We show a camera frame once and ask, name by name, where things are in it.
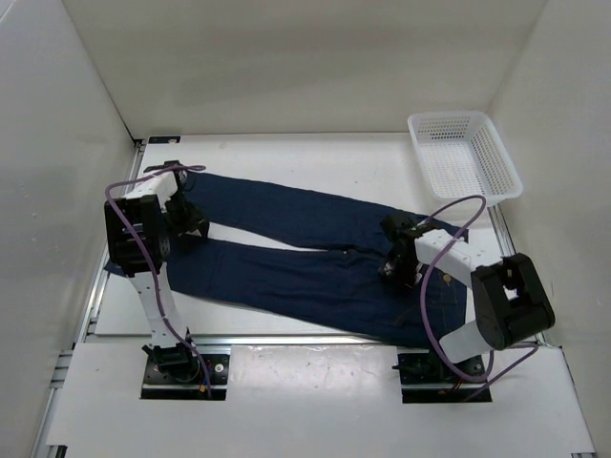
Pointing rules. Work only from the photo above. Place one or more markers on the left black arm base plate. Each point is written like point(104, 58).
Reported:
point(175, 374)

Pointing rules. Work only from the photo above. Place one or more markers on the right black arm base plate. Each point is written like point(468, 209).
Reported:
point(425, 380)

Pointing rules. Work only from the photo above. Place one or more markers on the dark blue denim trousers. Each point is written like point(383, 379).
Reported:
point(324, 272)

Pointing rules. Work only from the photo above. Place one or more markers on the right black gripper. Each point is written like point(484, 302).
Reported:
point(389, 268)

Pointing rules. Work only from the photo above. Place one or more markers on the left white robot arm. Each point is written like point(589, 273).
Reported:
point(142, 215)

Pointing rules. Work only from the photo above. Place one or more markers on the black corner bracket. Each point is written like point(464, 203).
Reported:
point(164, 139)

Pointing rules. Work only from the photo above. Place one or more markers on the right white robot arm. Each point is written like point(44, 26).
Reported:
point(510, 302)

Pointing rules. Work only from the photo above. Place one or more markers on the white plastic mesh basket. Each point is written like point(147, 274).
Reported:
point(460, 153)

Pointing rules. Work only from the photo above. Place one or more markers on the aluminium left frame rail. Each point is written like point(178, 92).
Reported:
point(85, 327)

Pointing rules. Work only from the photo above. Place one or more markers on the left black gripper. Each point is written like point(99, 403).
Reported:
point(198, 220)

